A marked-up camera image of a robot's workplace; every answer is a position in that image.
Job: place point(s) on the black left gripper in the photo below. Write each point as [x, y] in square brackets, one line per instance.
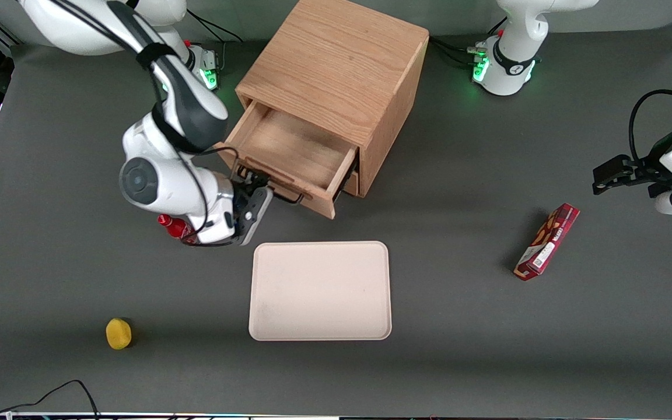
[646, 170]

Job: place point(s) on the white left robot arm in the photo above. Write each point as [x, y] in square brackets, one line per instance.
[511, 64]

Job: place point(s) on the yellow round sponge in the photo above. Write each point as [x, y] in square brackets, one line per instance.
[118, 333]

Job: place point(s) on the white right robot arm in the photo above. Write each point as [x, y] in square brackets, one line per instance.
[155, 181]

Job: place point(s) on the red soda bottle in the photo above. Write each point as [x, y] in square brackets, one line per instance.
[172, 224]

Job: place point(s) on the red snack box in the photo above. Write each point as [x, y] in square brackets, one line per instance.
[547, 241]

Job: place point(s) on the beige rectangular tray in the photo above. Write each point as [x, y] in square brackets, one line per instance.
[320, 290]

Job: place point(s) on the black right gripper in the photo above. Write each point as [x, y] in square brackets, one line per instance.
[247, 184]

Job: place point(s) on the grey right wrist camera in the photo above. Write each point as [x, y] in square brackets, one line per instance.
[257, 213]

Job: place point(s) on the wooden drawer cabinet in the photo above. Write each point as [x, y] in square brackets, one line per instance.
[342, 64]

